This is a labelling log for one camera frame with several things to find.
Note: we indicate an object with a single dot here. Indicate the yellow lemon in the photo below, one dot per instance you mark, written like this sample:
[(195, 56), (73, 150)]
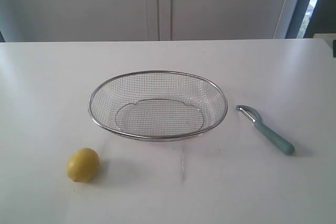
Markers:
[(82, 165)]

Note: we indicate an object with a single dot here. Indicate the teal handled vegetable peeler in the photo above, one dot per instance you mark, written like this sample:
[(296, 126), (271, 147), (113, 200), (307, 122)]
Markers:
[(278, 141)]

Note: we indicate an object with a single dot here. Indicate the white cabinet doors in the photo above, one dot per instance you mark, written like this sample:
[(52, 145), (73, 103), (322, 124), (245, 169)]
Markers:
[(144, 20)]

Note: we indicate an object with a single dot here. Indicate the oval metal wire mesh basket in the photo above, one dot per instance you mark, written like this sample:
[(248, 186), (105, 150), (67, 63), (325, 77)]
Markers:
[(157, 105)]

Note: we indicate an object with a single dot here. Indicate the window with grey frame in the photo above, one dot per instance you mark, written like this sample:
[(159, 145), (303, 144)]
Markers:
[(306, 19)]

